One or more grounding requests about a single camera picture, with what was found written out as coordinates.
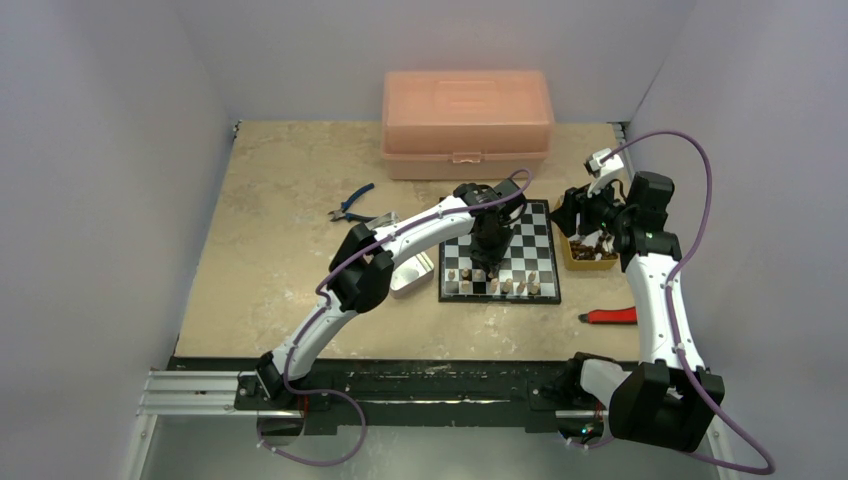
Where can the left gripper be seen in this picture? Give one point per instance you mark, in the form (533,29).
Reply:
(489,261)

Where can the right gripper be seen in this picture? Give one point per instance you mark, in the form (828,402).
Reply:
(573,213)

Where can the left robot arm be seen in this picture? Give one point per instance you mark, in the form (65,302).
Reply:
(361,272)

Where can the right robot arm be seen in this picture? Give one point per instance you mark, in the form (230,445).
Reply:
(664,400)

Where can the dark wooden chess pieces pile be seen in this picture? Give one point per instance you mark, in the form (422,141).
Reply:
(596,250)

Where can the black white chess board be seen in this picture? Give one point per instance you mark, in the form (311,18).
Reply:
(531,249)

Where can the gold metal tin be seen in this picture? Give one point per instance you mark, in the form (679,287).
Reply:
(574,265)

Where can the silver pink metal tin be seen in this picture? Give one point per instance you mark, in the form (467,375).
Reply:
(413,273)

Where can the pink plastic storage box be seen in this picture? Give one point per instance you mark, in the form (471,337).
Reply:
(465,125)

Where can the red black utility knife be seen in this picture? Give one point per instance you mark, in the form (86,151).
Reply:
(627,316)

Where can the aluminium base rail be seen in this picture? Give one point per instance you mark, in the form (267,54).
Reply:
(535,396)

